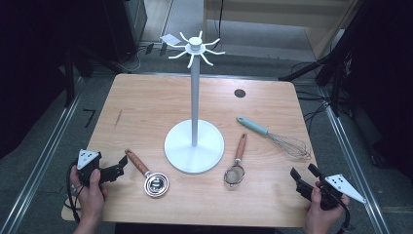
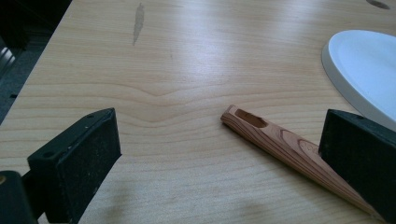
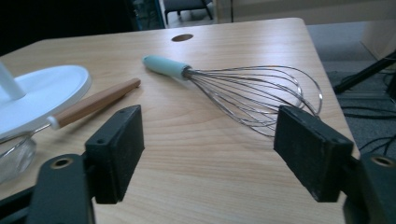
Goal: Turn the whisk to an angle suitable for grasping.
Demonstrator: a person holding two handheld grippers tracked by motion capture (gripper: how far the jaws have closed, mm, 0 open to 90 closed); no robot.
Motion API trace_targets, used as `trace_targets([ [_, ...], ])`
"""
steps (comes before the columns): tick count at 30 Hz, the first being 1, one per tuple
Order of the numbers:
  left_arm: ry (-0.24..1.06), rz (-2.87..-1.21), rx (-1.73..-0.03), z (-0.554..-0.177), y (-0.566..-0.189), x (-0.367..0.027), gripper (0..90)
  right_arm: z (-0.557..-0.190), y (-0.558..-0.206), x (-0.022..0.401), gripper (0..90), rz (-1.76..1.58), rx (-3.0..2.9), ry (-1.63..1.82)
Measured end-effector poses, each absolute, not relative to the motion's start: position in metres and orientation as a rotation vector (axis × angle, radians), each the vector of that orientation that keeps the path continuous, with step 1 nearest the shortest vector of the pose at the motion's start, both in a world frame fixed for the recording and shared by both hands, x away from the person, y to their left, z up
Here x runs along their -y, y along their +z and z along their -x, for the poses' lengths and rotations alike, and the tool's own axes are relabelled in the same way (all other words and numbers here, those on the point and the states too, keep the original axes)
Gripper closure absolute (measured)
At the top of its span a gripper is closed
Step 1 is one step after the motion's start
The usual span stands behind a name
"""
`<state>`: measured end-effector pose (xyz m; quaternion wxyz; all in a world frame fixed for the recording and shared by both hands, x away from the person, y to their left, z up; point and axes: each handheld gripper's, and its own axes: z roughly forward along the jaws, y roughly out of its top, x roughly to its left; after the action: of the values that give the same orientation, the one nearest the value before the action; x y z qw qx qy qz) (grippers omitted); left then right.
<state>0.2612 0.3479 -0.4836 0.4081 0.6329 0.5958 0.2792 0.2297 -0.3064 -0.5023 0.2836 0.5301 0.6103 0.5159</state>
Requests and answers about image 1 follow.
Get person's left hand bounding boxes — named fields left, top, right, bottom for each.
left=69, top=165, right=109, bottom=224

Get white round base plate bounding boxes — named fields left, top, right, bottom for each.
left=164, top=30, right=226, bottom=175

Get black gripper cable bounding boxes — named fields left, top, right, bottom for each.
left=324, top=186, right=353, bottom=234
left=65, top=161, right=82, bottom=224

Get wooden handled steel egg separator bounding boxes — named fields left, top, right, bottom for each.
left=124, top=148, right=170, bottom=199

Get black metal stand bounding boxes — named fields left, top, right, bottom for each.
left=278, top=0, right=374, bottom=118
left=62, top=45, right=125, bottom=109

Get teal handled wire whisk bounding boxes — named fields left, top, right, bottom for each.
left=236, top=116, right=313, bottom=161

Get metal floor rail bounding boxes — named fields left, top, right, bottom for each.
left=0, top=92, right=84, bottom=234
left=322, top=105, right=393, bottom=234

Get white paper sheet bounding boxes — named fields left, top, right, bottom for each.
left=159, top=33, right=182, bottom=47

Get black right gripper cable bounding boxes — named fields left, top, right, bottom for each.
left=324, top=186, right=353, bottom=234

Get person's right hand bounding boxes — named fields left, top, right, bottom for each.
left=303, top=180, right=352, bottom=234

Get black floor cables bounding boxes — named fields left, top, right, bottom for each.
left=293, top=60, right=335, bottom=135

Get black cabinet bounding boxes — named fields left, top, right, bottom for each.
left=102, top=0, right=149, bottom=64

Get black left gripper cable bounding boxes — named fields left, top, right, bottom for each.
left=65, top=161, right=82, bottom=224

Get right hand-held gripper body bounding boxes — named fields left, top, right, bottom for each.
left=296, top=174, right=367, bottom=211

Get black hanging cable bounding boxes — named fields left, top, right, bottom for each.
left=214, top=0, right=226, bottom=52

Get light wooden furniture panel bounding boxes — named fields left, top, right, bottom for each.
left=204, top=0, right=362, bottom=60

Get small wooden handled mesh strainer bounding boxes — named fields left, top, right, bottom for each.
left=223, top=133, right=247, bottom=188

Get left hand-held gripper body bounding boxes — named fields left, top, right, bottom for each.
left=76, top=148, right=110, bottom=187

